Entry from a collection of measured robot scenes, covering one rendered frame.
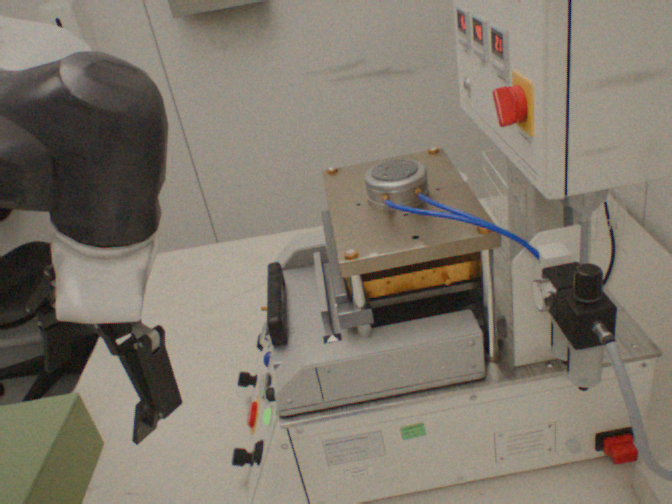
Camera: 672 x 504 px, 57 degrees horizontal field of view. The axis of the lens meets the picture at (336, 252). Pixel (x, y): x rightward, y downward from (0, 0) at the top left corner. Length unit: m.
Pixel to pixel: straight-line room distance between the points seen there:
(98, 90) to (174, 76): 1.88
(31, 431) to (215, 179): 1.59
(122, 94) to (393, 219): 0.38
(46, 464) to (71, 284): 0.48
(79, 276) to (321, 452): 0.40
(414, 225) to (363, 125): 1.64
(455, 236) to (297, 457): 0.34
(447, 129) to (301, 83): 0.57
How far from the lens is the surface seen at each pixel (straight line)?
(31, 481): 0.94
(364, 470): 0.83
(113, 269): 0.52
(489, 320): 0.75
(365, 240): 0.70
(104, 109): 0.46
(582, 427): 0.87
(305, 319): 0.83
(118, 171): 0.48
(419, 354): 0.72
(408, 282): 0.73
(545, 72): 0.61
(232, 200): 2.47
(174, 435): 1.07
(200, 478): 0.99
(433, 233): 0.70
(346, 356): 0.71
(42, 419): 1.03
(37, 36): 0.59
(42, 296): 0.69
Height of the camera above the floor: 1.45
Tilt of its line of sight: 30 degrees down
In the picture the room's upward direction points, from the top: 11 degrees counter-clockwise
